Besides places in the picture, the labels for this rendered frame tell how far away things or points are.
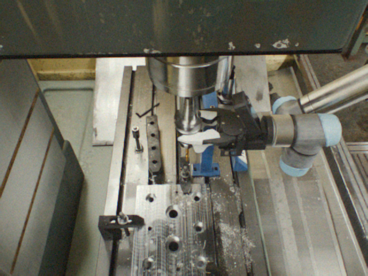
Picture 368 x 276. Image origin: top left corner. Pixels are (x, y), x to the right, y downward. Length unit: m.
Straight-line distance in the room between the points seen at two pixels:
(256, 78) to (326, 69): 1.54
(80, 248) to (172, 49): 1.09
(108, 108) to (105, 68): 0.23
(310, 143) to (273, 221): 0.56
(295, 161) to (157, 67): 0.45
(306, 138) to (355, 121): 2.09
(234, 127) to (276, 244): 0.64
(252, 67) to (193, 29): 1.37
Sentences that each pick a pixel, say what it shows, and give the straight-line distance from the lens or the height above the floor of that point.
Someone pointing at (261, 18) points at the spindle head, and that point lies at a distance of 0.43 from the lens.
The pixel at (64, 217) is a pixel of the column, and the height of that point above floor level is 0.75.
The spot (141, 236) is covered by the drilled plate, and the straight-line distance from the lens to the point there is 0.98.
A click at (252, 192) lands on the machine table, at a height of 0.87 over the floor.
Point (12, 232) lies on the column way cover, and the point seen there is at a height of 1.12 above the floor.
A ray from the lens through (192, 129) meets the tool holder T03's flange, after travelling 0.70.
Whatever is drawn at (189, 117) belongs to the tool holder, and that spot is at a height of 1.39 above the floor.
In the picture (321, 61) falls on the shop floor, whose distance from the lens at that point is 3.31.
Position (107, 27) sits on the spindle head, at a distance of 0.43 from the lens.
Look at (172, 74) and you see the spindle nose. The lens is 0.53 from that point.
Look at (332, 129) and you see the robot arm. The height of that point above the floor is 1.34.
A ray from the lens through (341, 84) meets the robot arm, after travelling 0.91.
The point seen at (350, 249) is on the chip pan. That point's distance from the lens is 1.45.
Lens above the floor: 1.90
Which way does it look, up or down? 51 degrees down
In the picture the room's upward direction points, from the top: straight up
